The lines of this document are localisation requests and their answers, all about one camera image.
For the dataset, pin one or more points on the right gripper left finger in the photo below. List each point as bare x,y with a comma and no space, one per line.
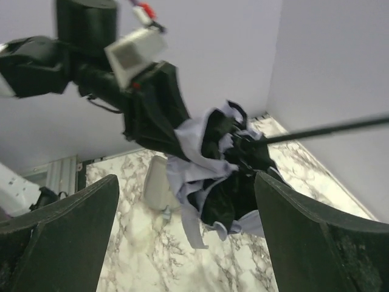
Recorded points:
61,246

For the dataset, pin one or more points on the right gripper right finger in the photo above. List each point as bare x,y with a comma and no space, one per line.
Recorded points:
315,247

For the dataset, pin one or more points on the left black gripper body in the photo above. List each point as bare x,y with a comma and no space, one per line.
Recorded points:
158,109

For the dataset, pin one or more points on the lavender umbrella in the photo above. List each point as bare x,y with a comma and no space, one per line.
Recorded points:
213,165

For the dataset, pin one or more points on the pink zippered umbrella case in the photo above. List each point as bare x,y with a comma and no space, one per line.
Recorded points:
157,194

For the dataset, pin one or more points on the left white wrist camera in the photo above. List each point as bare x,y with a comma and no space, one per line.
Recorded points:
131,54

